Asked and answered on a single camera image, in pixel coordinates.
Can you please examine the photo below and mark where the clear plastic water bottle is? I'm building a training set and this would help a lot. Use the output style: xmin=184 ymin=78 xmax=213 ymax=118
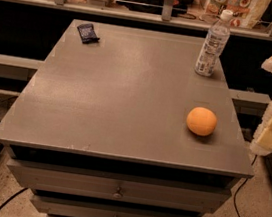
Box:
xmin=195 ymin=9 xmax=233 ymax=77

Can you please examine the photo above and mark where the dark blue rxbar wrapper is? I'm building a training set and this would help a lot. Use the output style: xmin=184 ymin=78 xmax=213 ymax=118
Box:
xmin=77 ymin=23 xmax=99 ymax=44

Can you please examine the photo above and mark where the printed snack bag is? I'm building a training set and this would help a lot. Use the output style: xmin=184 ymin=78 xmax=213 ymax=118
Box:
xmin=203 ymin=0 xmax=271 ymax=29

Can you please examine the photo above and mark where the orange fruit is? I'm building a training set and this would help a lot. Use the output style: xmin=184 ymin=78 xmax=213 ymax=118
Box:
xmin=186 ymin=107 xmax=217 ymax=136

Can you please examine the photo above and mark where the top drawer metal knob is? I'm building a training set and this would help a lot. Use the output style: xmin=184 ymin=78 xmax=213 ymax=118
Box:
xmin=113 ymin=187 xmax=123 ymax=199

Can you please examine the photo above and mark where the grey drawer cabinet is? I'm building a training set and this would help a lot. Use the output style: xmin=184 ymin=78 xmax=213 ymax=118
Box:
xmin=0 ymin=24 xmax=253 ymax=217

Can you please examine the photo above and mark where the grey side shelf ledge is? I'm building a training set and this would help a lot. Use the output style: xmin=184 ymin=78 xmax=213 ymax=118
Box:
xmin=0 ymin=54 xmax=43 ymax=81

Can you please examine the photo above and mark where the black cable right floor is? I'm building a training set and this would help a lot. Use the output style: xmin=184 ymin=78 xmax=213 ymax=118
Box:
xmin=230 ymin=151 xmax=260 ymax=217

